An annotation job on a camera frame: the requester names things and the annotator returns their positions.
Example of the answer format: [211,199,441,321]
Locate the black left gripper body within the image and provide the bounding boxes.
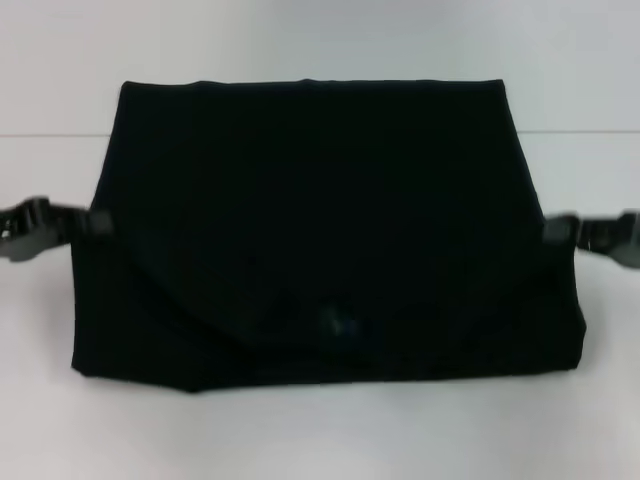
[0,196,52,264]

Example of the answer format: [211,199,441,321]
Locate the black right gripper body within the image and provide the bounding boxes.
[587,211,640,272]

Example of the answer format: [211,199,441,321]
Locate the black shirt with FREE print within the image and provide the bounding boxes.
[68,77,588,397]

